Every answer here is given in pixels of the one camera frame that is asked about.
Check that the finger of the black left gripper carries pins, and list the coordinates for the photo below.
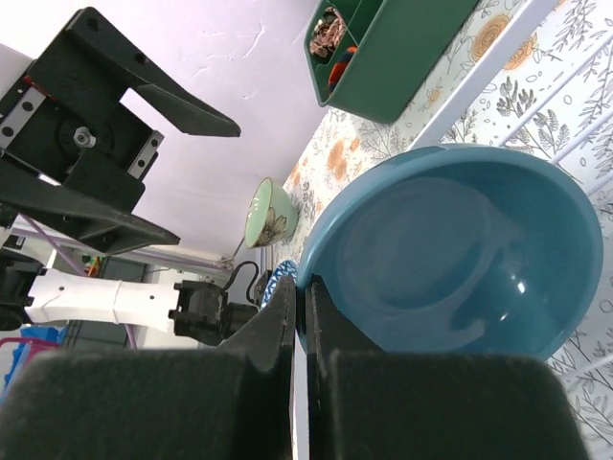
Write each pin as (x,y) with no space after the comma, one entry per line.
(184,110)
(80,217)

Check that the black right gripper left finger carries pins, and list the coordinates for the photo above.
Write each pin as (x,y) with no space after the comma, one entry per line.
(227,402)

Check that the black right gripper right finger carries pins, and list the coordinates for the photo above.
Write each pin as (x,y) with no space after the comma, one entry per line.
(364,403)

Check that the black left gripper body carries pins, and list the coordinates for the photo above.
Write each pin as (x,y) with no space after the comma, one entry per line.
(63,117)

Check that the solid blue bowl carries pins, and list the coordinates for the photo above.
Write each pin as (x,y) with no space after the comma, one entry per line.
(459,248)

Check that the white wire dish rack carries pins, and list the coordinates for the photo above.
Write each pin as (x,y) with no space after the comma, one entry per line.
(553,98)

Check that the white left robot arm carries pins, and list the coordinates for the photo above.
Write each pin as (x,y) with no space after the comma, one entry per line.
(32,293)

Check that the light green flower bowl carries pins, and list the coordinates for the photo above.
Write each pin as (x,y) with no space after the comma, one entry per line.
(272,216)

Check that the magenta storage bin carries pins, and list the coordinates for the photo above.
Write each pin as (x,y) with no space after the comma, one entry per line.
(21,350)

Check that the blue triangle patterned bowl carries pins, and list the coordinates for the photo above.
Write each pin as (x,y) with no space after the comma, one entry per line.
(287,268)

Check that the green compartment organizer tray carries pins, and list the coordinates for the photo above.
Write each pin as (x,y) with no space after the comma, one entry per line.
(384,52)

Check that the floral patterned table mat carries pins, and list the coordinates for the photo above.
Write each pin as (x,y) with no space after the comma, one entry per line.
(344,146)

